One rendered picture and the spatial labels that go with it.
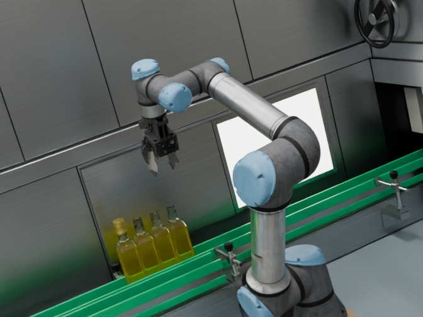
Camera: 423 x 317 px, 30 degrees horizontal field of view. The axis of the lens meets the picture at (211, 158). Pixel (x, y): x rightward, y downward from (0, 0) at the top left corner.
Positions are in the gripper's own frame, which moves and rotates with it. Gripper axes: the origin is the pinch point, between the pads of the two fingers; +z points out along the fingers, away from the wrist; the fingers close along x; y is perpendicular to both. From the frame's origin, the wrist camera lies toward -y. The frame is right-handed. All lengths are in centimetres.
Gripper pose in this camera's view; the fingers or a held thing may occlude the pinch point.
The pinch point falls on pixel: (162, 168)
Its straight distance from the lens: 232.0
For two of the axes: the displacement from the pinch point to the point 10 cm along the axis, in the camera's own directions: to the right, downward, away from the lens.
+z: 1.3, 8.2, 5.6
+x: 8.7, -3.7, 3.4
